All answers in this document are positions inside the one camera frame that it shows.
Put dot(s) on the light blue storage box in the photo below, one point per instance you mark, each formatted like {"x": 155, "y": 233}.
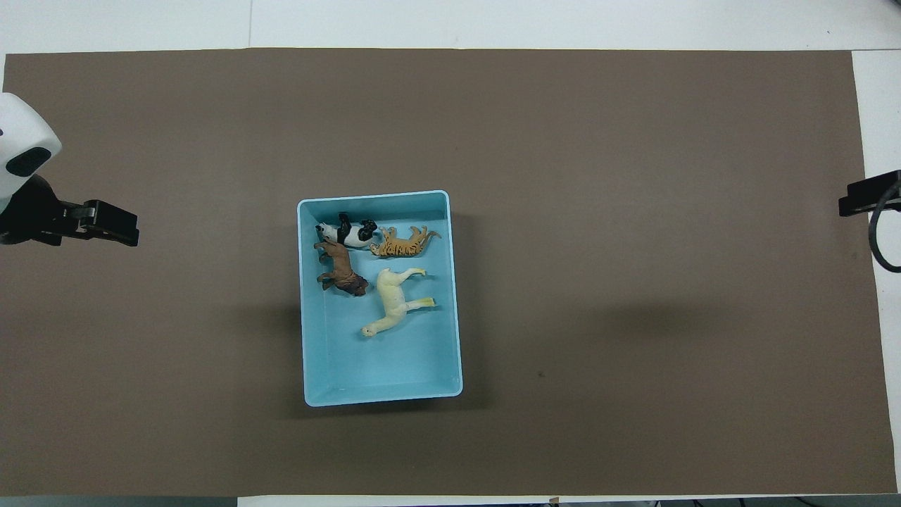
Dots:
{"x": 394, "y": 366}

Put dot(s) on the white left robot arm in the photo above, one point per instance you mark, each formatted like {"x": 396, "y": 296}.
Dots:
{"x": 21, "y": 134}

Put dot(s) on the orange striped tiger toy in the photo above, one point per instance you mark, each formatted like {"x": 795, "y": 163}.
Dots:
{"x": 405, "y": 246}

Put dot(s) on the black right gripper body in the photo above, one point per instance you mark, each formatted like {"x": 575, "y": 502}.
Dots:
{"x": 897, "y": 189}

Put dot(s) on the cream alpaca toy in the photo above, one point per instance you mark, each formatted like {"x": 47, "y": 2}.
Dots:
{"x": 394, "y": 299}

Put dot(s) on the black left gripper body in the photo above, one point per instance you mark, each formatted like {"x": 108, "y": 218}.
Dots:
{"x": 28, "y": 215}

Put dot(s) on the brown lion toy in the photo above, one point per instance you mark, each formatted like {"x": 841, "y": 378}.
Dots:
{"x": 341, "y": 271}

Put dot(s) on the black and white panda toy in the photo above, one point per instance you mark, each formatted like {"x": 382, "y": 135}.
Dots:
{"x": 352, "y": 236}

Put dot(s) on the brown table mat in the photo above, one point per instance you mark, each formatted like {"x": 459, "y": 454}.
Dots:
{"x": 633, "y": 352}

